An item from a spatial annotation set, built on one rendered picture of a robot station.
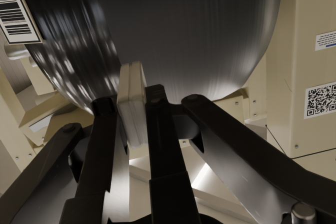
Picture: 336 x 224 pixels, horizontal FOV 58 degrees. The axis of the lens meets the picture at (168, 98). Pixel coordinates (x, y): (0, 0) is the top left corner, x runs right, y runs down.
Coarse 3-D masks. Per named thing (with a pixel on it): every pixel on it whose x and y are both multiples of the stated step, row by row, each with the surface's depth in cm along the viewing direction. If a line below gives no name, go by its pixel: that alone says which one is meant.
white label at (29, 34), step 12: (0, 0) 27; (12, 0) 26; (24, 0) 26; (0, 12) 28; (12, 12) 27; (24, 12) 27; (0, 24) 28; (12, 24) 28; (24, 24) 28; (12, 36) 29; (24, 36) 29; (36, 36) 28
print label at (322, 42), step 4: (328, 32) 53; (332, 32) 53; (316, 36) 53; (320, 36) 53; (324, 36) 53; (328, 36) 53; (332, 36) 54; (316, 40) 54; (320, 40) 54; (324, 40) 54; (328, 40) 54; (332, 40) 54; (316, 44) 54; (320, 44) 54; (324, 44) 54; (328, 44) 54; (332, 44) 54; (316, 48) 54; (320, 48) 54
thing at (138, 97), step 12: (132, 72) 20; (132, 84) 18; (144, 84) 20; (132, 96) 16; (144, 96) 16; (132, 108) 16; (144, 108) 16; (144, 120) 16; (144, 132) 16; (144, 144) 17
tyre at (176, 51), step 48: (48, 0) 26; (96, 0) 26; (144, 0) 27; (192, 0) 28; (240, 0) 28; (48, 48) 29; (96, 48) 29; (144, 48) 30; (192, 48) 31; (240, 48) 33; (96, 96) 35
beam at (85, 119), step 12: (228, 96) 90; (240, 96) 90; (228, 108) 91; (240, 108) 92; (60, 120) 96; (72, 120) 95; (84, 120) 94; (240, 120) 94; (48, 132) 92; (180, 144) 96; (132, 156) 96
